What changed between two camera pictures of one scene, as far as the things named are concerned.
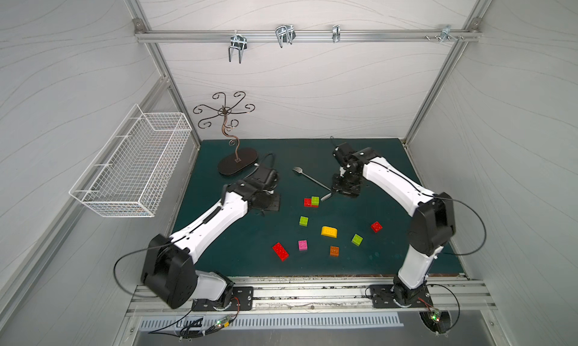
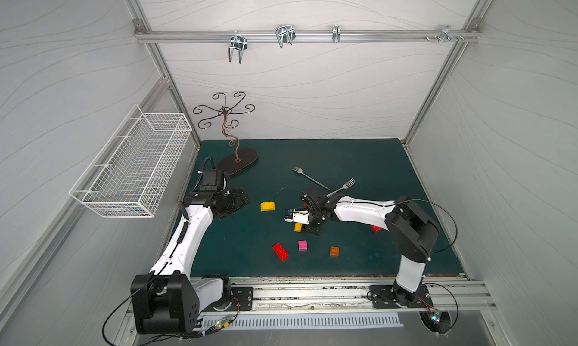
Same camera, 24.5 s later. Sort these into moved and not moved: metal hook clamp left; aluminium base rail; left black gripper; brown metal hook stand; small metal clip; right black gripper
Moved: right black gripper; left black gripper
Not moved: aluminium base rail; metal hook clamp left; brown metal hook stand; small metal clip
